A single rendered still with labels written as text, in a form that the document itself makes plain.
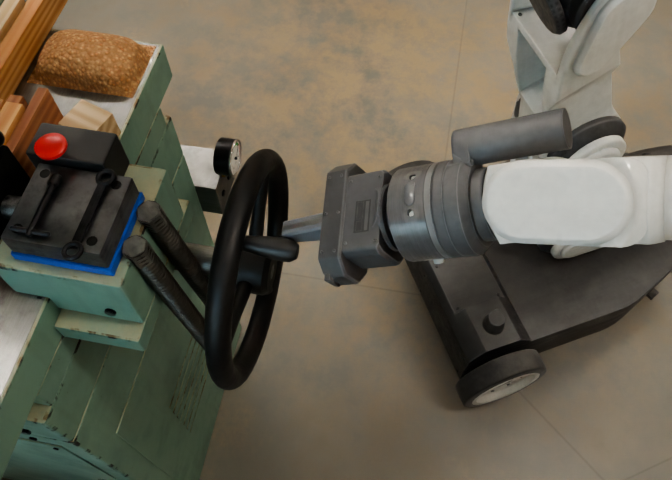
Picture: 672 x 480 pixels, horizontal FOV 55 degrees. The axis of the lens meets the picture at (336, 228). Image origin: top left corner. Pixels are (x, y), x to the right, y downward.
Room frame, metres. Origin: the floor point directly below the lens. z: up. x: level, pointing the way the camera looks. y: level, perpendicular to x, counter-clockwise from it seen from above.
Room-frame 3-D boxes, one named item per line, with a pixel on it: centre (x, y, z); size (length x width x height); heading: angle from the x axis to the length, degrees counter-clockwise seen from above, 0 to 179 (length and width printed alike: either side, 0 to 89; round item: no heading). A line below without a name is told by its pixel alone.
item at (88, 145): (0.34, 0.25, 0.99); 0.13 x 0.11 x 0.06; 169
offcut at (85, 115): (0.48, 0.29, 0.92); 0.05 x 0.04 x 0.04; 61
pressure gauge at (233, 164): (0.63, 0.18, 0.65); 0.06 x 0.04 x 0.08; 169
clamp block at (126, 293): (0.34, 0.25, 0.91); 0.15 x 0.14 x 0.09; 169
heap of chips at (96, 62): (0.60, 0.31, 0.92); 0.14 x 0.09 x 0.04; 79
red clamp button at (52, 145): (0.38, 0.27, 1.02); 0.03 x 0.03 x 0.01
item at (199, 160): (0.65, 0.25, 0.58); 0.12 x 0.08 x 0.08; 79
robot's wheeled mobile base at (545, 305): (0.77, -0.51, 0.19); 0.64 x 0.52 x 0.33; 109
